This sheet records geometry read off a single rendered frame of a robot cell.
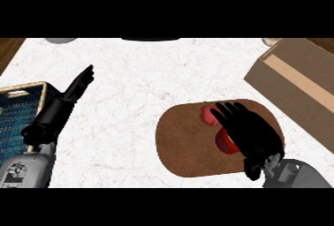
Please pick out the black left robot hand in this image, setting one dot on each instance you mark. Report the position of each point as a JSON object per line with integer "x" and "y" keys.
{"x": 58, "y": 110}

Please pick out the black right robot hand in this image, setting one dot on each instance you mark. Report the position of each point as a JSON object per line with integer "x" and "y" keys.
{"x": 252, "y": 132}

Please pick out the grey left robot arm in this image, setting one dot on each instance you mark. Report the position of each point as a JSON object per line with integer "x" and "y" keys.
{"x": 27, "y": 170}

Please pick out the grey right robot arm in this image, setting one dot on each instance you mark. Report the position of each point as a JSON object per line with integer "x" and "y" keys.
{"x": 293, "y": 174}

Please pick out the red can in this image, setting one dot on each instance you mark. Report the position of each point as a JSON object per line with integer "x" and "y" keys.
{"x": 225, "y": 143}

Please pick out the brown round cutting board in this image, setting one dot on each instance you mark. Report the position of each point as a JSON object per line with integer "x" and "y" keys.
{"x": 191, "y": 144}

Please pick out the brown cardboard box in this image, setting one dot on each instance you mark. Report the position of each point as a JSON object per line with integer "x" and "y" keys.
{"x": 300, "y": 85}

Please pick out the blue wicker basket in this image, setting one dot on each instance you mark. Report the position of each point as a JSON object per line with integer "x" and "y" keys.
{"x": 20, "y": 117}

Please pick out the red bell pepper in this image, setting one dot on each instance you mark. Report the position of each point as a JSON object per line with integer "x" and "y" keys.
{"x": 209, "y": 115}

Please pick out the grey round object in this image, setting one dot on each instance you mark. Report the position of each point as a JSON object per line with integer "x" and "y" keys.
{"x": 61, "y": 40}

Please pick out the pale round object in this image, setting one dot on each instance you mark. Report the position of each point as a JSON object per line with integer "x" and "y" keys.
{"x": 269, "y": 41}

